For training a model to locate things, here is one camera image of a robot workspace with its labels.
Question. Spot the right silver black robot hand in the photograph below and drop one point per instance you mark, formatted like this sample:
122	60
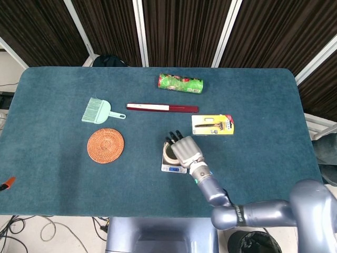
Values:
188	151

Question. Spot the cream masking tape roll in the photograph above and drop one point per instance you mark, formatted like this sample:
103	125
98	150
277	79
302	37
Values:
166	158

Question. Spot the small digital kitchen scale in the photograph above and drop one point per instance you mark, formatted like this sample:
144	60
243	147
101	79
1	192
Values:
173	170

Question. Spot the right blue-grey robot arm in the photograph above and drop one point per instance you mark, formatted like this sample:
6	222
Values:
213	191

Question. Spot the green printed bag roll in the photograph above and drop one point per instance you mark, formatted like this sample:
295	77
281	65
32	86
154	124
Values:
180	83

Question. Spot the mint green hand brush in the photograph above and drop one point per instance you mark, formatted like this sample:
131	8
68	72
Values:
98	112

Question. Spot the razor in yellow blister pack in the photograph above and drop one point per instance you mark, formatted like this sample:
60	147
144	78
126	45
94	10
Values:
212	125

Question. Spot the long dark red box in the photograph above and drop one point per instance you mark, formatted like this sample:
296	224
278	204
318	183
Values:
181	108

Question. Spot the round orange woven coaster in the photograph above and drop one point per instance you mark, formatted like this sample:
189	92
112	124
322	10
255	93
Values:
105	146

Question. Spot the blue-grey robot torso base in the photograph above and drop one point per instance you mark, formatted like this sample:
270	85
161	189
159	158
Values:
160	234

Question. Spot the black trash bin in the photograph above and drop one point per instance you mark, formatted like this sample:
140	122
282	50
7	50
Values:
252	243

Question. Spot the black bag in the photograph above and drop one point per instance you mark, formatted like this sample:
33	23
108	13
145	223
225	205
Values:
109	62

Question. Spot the blue felt table cloth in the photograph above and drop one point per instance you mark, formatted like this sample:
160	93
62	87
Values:
65	184

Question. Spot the white metal rack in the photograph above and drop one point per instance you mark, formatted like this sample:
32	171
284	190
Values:
317	126

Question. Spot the dark blue fabric bundle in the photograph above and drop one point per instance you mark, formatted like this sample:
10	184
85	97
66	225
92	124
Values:
327	153

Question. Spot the orange black tool tip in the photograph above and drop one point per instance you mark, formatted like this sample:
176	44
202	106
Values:
10	182

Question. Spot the black device box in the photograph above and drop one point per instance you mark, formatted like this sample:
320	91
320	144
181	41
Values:
5	100

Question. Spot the white partition frame post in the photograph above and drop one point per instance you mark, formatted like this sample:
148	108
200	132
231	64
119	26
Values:
316	62
140	34
79	29
13	54
226	34

